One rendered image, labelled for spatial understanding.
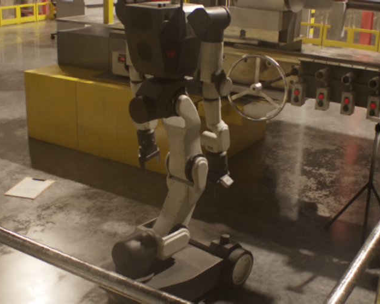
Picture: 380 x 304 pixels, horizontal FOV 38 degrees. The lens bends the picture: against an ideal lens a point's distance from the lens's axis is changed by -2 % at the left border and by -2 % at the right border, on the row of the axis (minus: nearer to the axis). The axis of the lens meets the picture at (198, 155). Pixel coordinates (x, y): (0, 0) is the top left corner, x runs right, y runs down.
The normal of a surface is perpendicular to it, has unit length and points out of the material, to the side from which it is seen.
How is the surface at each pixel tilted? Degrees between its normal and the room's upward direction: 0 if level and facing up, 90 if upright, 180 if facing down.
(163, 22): 90
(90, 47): 90
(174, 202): 60
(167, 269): 0
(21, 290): 0
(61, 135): 90
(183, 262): 0
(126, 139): 90
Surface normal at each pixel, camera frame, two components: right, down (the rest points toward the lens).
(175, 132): -0.64, 0.40
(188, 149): 0.77, 0.25
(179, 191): -0.54, -0.25
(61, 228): 0.04, -0.94
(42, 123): -0.51, 0.28
